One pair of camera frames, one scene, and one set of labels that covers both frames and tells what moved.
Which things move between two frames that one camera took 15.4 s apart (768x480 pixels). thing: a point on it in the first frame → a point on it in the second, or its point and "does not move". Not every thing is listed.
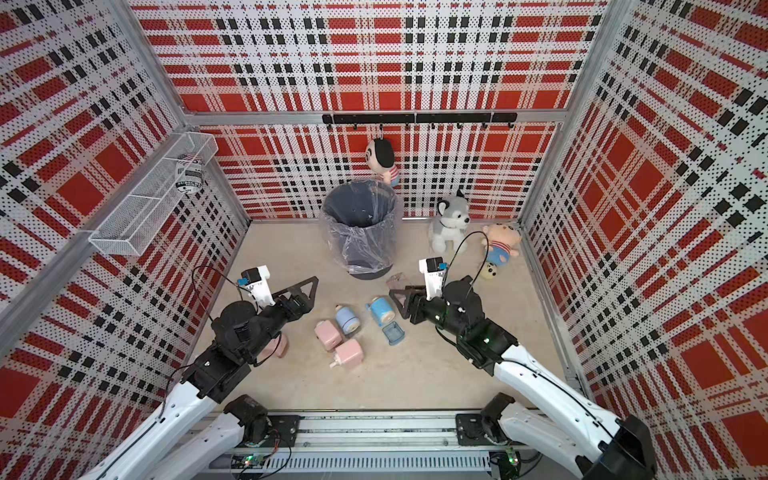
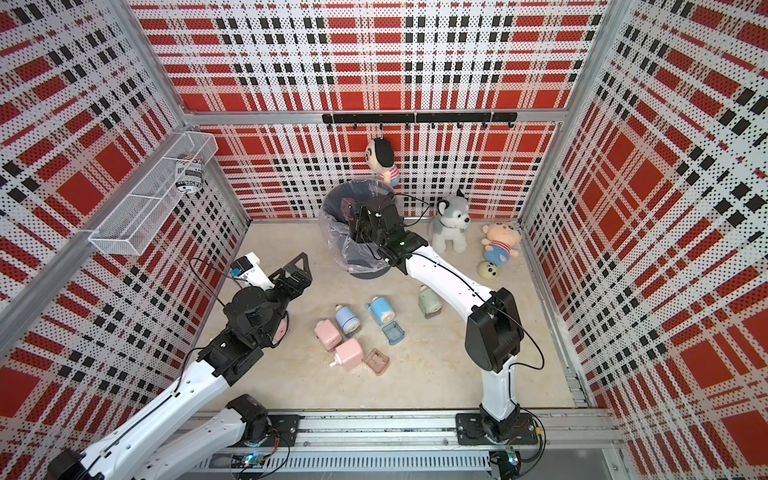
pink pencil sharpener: [328, 334] does not move
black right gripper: [417, 317] → [357, 232]
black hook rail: [422, 118] does not move
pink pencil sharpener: [349, 353] does not move
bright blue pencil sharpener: [382, 309] does not move
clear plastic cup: [397, 281] → [376, 361]
